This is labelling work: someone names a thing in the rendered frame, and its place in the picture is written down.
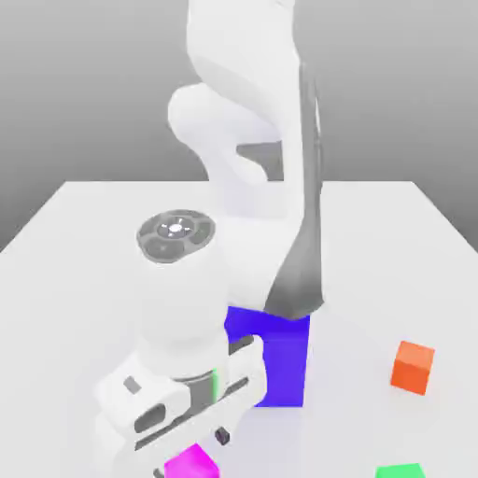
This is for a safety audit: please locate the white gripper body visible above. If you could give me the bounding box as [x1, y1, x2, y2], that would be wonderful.
[110, 352, 269, 478]

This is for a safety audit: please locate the small magenta cube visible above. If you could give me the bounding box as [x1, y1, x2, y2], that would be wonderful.
[162, 443, 220, 478]

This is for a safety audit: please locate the small orange cube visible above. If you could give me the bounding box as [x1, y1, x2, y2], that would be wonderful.
[389, 340, 437, 397]

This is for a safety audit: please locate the small green cube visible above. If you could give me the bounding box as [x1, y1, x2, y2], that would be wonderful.
[374, 462, 428, 478]

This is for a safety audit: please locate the large blue box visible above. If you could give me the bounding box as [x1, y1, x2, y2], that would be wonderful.
[223, 305, 311, 409]

